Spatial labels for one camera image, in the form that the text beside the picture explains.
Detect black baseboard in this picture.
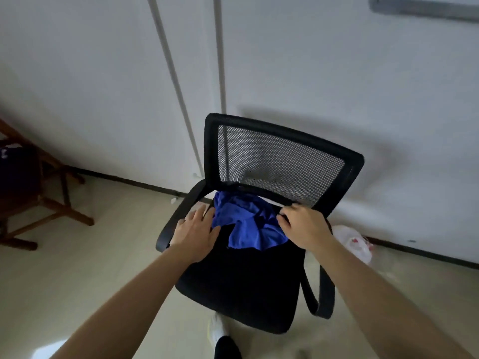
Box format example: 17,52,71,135
67,167,479,270

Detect dark bag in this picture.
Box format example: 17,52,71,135
0,143,42,201

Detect person's right hand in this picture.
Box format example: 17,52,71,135
276,203,332,255

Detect white wall conduit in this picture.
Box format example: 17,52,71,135
213,0,229,183
147,0,205,177

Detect person's left forearm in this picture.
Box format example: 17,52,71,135
48,247,195,359

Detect person's left hand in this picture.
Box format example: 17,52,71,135
170,204,222,264

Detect blue cloth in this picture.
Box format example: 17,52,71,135
211,191,289,252

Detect grey wall frame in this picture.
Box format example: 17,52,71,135
368,0,479,23

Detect person's white shoe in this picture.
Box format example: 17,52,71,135
207,313,230,349

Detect brown wooden chair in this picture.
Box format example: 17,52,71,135
0,119,94,252

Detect person's right forearm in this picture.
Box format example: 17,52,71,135
309,238,477,359

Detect black mesh office chair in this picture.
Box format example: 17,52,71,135
156,113,365,335

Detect person's black trouser leg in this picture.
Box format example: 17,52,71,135
214,335,242,359

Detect white plastic bag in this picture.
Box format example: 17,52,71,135
331,225,375,266

